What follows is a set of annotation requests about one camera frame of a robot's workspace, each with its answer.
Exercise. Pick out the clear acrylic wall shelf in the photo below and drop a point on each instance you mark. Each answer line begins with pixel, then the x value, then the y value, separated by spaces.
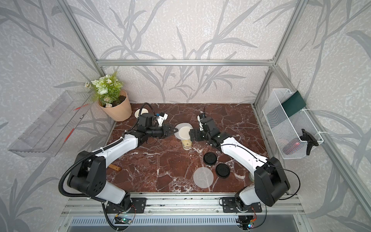
pixel 46 136

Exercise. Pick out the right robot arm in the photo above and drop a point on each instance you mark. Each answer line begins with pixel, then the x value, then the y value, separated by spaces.
pixel 270 180

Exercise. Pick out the white mesh wall basket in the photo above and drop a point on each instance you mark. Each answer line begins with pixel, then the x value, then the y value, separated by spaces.
pixel 286 131

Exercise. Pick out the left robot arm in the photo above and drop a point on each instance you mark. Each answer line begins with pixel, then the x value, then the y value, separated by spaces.
pixel 87 176

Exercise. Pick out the round leak-proof paper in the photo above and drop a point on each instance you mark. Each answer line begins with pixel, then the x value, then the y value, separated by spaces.
pixel 183 131
pixel 203 177

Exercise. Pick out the black cup lid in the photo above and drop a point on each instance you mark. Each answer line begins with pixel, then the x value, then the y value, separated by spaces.
pixel 210 158
pixel 222 170

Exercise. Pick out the potted white flower plant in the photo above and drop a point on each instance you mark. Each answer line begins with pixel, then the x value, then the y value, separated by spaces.
pixel 108 92

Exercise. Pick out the aluminium front rail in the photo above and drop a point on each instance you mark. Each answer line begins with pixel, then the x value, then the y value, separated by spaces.
pixel 173 204

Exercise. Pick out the black spray trigger clamp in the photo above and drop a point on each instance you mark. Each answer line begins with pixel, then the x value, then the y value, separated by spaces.
pixel 310 139

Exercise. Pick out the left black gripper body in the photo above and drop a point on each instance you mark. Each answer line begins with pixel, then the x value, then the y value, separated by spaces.
pixel 155 132

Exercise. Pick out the dark green card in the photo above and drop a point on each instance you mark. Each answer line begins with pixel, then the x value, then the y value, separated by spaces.
pixel 293 104

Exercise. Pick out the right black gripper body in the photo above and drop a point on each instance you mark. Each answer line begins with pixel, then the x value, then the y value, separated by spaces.
pixel 199 135

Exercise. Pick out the brown wooden block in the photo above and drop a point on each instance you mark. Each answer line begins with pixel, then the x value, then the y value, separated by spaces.
pixel 114 167

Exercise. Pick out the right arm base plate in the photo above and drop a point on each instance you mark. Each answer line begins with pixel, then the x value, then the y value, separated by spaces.
pixel 229 205

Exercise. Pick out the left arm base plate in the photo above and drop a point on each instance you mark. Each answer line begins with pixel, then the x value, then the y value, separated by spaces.
pixel 132 205

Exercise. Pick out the milk tea paper cup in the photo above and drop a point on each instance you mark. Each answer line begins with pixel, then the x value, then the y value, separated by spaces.
pixel 186 144

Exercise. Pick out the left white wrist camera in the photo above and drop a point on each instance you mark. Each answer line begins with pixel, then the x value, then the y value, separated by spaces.
pixel 161 117

